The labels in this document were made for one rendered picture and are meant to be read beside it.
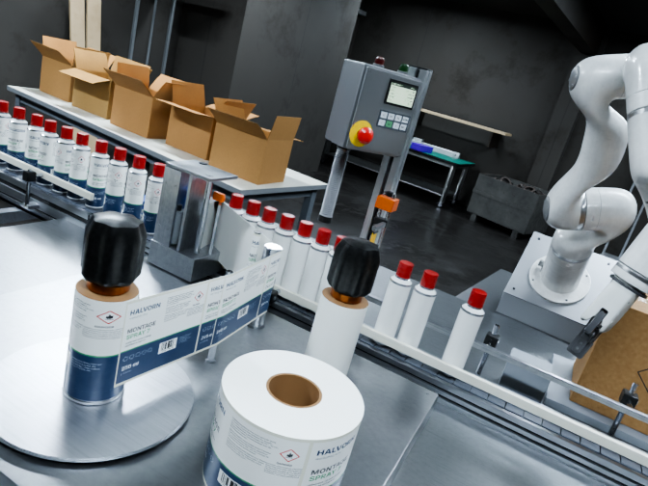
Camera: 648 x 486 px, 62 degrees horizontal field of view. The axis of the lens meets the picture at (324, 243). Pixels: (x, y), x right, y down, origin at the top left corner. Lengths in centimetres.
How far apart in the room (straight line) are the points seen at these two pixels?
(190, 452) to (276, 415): 19
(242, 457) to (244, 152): 231
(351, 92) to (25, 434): 90
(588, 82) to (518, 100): 705
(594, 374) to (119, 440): 106
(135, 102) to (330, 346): 273
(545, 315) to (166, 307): 132
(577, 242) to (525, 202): 561
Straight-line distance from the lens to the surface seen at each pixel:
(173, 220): 134
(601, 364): 144
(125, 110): 358
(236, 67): 614
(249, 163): 289
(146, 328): 88
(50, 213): 183
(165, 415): 90
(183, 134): 329
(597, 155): 151
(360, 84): 124
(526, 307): 189
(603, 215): 162
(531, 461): 122
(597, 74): 140
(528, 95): 842
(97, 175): 171
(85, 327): 84
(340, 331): 97
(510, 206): 740
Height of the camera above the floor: 145
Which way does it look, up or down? 18 degrees down
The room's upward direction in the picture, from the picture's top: 15 degrees clockwise
